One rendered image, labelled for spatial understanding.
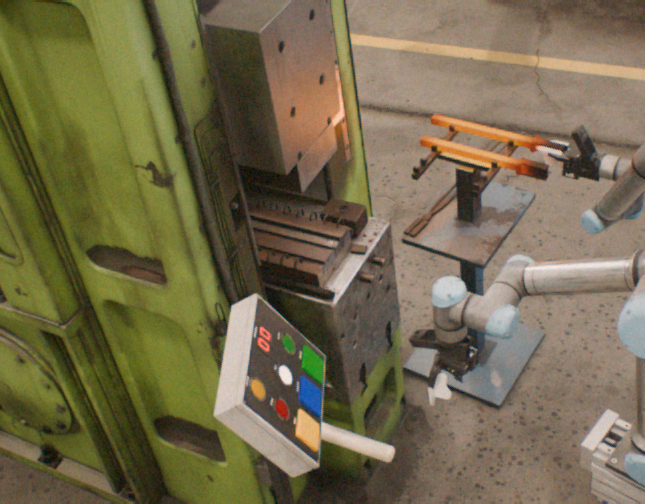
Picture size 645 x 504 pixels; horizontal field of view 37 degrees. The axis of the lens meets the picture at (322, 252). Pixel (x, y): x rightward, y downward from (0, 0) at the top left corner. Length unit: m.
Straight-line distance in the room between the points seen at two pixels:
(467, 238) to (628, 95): 2.09
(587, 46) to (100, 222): 3.46
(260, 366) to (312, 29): 0.82
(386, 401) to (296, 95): 1.39
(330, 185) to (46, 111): 0.94
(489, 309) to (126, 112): 0.90
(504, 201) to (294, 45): 1.23
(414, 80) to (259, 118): 2.97
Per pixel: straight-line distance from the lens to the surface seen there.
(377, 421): 3.34
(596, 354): 3.74
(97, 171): 2.45
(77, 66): 2.27
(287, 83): 2.30
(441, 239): 3.15
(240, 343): 2.23
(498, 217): 3.22
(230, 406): 2.11
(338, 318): 2.71
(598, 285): 2.08
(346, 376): 2.88
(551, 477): 3.38
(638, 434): 2.17
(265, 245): 2.76
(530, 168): 2.99
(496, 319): 2.10
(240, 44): 2.21
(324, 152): 2.53
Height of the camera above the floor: 2.79
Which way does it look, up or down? 42 degrees down
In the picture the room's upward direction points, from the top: 10 degrees counter-clockwise
